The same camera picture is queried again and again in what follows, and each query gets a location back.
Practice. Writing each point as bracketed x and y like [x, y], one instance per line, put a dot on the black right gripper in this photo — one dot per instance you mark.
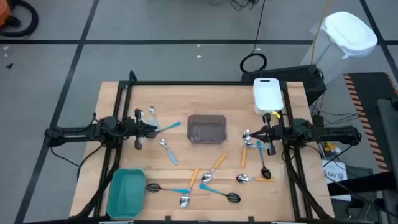
[273, 133]

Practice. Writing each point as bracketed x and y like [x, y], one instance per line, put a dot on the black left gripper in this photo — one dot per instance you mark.
[138, 130]

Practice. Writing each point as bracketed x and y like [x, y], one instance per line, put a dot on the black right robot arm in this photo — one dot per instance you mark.
[335, 133]

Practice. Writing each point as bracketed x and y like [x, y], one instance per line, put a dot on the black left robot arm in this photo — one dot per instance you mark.
[77, 133]

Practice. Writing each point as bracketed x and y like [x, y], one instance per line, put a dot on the white plastic bin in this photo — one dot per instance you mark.
[267, 95]

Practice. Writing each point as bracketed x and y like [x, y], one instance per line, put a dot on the grey translucent plastic bin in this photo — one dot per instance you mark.
[206, 129]

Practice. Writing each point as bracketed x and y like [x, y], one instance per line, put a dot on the black power adapter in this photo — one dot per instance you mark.
[317, 119]

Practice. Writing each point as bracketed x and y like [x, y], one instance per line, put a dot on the teal plastic bin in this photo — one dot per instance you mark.
[126, 193]

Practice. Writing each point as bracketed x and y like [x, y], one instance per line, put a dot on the power strip yellow plugs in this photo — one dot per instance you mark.
[331, 147]

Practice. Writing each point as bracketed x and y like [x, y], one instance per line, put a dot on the white paper label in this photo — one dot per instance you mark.
[334, 174]

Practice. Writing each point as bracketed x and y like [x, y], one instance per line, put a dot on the black metal beam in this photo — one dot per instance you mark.
[357, 185]

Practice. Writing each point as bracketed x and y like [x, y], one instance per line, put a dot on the black mat striped edge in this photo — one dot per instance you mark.
[367, 90]

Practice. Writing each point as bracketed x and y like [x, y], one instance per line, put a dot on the dark grey stand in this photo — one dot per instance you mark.
[390, 130]

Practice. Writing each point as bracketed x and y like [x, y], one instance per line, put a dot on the white lidded trash bin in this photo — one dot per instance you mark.
[348, 32]

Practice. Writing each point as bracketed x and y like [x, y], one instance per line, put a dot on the black scrap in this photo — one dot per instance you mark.
[9, 65]

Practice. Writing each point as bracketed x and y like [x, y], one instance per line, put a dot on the orange vacuum cleaner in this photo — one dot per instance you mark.
[3, 14]

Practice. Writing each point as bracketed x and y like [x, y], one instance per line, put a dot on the black metal table frame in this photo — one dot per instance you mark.
[202, 83]

